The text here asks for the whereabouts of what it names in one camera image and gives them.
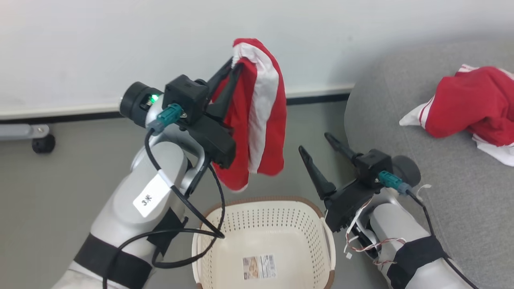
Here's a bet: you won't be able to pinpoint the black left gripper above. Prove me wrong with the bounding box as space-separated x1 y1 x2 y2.
186 57 244 169

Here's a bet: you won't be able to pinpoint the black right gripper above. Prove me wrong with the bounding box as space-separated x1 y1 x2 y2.
299 133 376 233

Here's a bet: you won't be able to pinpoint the red shorts white band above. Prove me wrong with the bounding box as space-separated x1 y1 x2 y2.
210 38 288 191

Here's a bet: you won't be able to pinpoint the red white striped jersey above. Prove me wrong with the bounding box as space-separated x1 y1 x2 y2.
399 64 514 167

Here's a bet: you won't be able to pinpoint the grey fabric sofa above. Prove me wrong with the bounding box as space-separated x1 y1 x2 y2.
344 39 514 289

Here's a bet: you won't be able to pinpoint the cream perforated laundry basket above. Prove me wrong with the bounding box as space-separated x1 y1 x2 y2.
192 196 336 289

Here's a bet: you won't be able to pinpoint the printed label sticker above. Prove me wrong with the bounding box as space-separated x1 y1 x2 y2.
242 254 277 281

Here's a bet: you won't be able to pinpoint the white and black skirting strip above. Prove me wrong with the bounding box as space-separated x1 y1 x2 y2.
0 83 355 122

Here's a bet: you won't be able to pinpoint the black caster wheel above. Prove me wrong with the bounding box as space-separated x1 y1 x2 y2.
32 134 56 154

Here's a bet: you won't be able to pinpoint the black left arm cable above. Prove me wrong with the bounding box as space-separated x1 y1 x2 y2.
102 103 226 289

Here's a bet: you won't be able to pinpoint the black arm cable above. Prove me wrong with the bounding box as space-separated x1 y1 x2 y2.
102 103 226 289
379 170 479 289

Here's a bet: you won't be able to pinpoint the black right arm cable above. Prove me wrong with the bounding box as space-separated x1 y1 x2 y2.
379 170 479 289

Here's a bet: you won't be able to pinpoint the red white thin wires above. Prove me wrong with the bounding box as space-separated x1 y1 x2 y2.
344 184 432 266

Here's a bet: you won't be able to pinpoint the grey metal frame leg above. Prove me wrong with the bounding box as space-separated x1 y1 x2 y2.
0 123 50 141

